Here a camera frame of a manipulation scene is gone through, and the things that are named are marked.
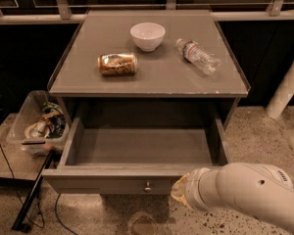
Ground grey top drawer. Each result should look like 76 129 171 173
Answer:
43 117 231 195

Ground black metal stand leg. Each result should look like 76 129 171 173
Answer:
12 150 55 233

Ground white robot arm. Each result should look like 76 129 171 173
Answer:
171 61 294 235

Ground metal railing frame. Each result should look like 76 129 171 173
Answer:
0 0 294 26

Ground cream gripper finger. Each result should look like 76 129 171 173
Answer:
171 173 189 207

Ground round metal drawer knob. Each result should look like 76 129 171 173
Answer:
143 181 152 193

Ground black cable on floor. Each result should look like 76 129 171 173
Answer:
0 132 79 235

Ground clear plastic storage bin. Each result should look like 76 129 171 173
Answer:
7 90 69 157

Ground white plate in bin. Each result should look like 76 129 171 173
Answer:
24 120 50 138

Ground clear plastic water bottle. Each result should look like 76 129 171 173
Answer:
176 38 221 75

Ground grey cabinet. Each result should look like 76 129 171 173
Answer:
47 9 251 129

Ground colourful snack bags in bin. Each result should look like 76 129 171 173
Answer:
42 102 67 138

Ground white ceramic bowl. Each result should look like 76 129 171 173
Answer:
130 23 166 52

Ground low grey side platform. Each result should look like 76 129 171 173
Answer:
0 114 45 180

